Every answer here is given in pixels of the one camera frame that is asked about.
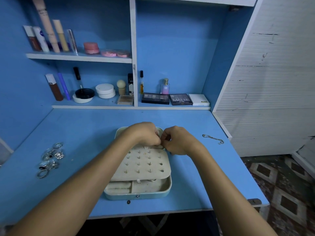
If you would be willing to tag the person's right hand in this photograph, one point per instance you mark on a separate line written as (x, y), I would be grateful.
(181, 141)

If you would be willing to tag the person's left hand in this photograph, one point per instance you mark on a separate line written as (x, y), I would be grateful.
(142, 135)

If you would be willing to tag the cream jewellery box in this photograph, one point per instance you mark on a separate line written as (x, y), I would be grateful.
(140, 169)

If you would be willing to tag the pile of silver rings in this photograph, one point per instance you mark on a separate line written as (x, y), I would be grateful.
(59, 154)

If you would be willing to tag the person's left forearm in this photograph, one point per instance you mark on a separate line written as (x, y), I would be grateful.
(64, 196)

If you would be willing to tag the person's right forearm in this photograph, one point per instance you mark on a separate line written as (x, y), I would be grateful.
(231, 196)

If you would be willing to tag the white flat box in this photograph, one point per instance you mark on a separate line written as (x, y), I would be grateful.
(199, 100)

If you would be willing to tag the person's dark clothing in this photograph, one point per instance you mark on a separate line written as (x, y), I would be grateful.
(147, 226)

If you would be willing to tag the dark eyeshadow palette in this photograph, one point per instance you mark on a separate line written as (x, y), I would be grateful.
(155, 98)

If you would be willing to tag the square brown powder compact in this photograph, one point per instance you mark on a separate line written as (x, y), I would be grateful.
(125, 100)

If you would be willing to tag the black lettered eyeshadow palette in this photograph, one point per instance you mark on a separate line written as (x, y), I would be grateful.
(181, 99)

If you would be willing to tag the black cosmetic bottle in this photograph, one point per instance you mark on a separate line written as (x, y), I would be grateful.
(130, 85)

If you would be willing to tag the small pink perfume bottle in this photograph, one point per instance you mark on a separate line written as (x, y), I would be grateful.
(165, 88)

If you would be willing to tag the thin dark cosmetic bottle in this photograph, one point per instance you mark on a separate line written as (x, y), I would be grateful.
(141, 82)

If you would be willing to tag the beige makeup sponge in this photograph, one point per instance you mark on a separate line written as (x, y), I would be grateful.
(121, 86)

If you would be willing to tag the white round cream jar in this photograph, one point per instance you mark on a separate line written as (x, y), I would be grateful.
(105, 91)

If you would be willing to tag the white bowl black inside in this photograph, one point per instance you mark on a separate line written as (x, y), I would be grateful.
(84, 93)

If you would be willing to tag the pink flat compact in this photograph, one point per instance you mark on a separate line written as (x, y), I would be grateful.
(109, 53)
(123, 54)

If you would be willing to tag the black makeup brush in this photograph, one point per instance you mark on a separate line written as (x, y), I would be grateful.
(77, 77)

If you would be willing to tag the white shelf unit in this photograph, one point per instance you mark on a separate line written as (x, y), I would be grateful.
(133, 46)

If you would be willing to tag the blue cosmetic tube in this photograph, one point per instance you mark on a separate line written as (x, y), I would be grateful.
(64, 87)

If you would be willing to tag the brown lipstick tube white cap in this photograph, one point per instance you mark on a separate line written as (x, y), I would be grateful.
(55, 89)

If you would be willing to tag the white slatted cabinet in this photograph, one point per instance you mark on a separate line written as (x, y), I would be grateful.
(268, 91)

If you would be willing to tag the pink round jar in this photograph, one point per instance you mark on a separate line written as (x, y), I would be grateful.
(91, 48)

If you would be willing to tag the short beige cosmetic tube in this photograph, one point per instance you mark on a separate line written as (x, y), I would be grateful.
(61, 36)

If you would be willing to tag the white tube blue label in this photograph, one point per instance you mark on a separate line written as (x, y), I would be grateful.
(42, 40)

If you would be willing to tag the white framed marbled panel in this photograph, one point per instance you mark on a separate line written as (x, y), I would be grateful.
(5, 151)

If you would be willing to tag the tall beige cosmetic tube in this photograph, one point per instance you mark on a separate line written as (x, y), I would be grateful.
(47, 26)

